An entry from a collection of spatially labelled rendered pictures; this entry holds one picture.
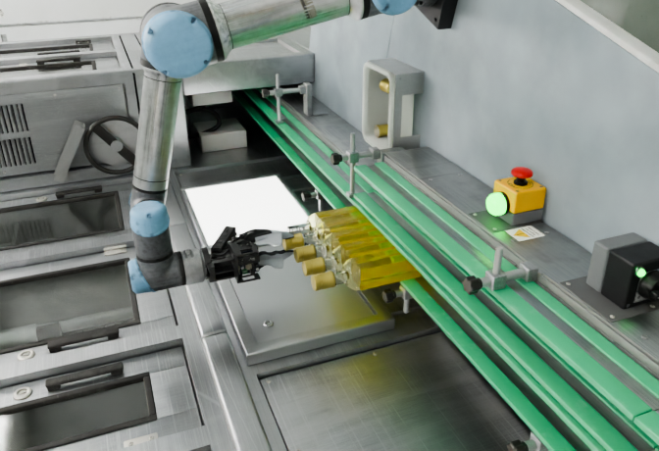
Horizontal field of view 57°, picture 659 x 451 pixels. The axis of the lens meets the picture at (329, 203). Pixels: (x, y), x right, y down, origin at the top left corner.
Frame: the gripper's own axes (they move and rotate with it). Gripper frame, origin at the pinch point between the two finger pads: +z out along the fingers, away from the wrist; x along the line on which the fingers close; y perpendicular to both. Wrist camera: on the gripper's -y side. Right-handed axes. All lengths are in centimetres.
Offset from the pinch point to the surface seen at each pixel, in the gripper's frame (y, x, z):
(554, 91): 33, 40, 41
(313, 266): 12.9, 0.7, 1.7
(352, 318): 16.0, -12.9, 9.7
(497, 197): 33, 21, 32
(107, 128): -94, 3, -35
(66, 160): -89, -5, -49
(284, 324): 12.5, -13.0, -5.1
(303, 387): 29.3, -16.4, -6.6
